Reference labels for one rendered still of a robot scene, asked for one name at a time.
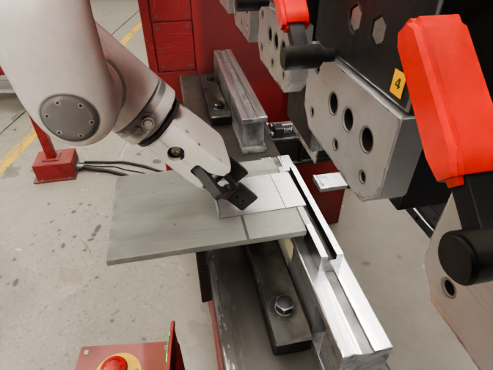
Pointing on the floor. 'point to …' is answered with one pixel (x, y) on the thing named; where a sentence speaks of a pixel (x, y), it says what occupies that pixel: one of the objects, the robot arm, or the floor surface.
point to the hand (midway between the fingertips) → (238, 183)
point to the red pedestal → (52, 159)
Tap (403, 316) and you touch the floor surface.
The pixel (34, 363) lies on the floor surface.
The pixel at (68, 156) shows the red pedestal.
